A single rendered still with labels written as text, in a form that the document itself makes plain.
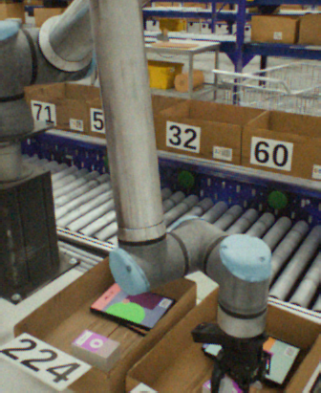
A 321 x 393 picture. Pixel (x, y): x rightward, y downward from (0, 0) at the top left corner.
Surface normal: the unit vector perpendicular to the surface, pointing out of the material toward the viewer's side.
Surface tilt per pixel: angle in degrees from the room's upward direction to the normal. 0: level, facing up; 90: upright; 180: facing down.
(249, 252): 5
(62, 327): 0
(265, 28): 90
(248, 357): 90
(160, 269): 77
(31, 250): 90
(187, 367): 1
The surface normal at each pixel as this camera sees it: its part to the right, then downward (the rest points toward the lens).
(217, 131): -0.52, 0.33
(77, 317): -0.01, -0.92
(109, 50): -0.34, 0.24
